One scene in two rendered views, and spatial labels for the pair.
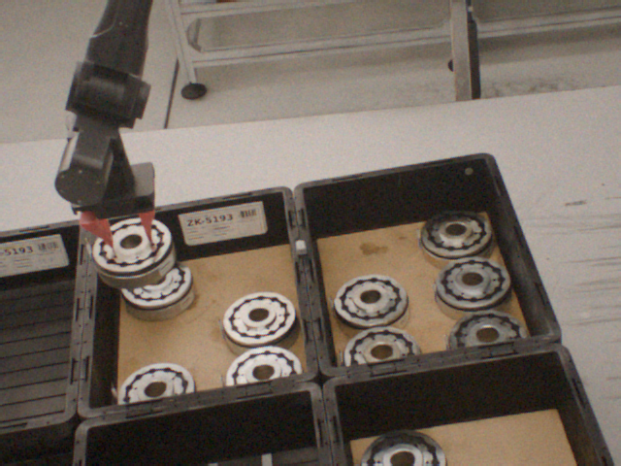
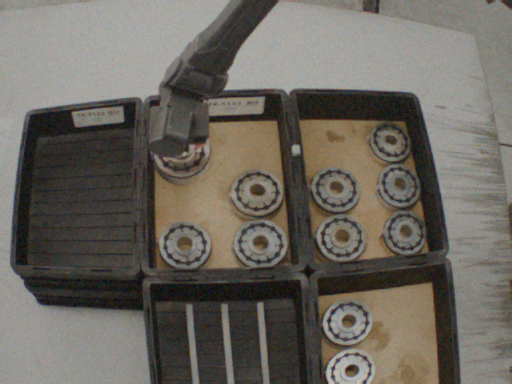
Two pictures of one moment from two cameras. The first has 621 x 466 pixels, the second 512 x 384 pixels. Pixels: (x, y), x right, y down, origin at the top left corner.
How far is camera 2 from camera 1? 60 cm
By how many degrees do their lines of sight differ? 23
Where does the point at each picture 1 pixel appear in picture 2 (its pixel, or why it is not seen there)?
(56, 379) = (116, 213)
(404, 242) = (355, 135)
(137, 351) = (167, 200)
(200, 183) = not seen: hidden behind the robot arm
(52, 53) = not seen: outside the picture
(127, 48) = (222, 61)
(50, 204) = (107, 47)
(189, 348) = (203, 203)
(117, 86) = (206, 80)
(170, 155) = (184, 16)
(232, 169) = not seen: hidden behind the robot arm
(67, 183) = (157, 146)
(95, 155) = (182, 131)
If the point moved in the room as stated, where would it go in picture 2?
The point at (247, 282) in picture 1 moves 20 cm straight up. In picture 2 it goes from (245, 151) to (249, 95)
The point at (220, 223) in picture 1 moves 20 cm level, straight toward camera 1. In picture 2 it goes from (231, 106) to (246, 191)
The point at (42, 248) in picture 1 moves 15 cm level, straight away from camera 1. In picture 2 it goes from (110, 113) to (100, 65)
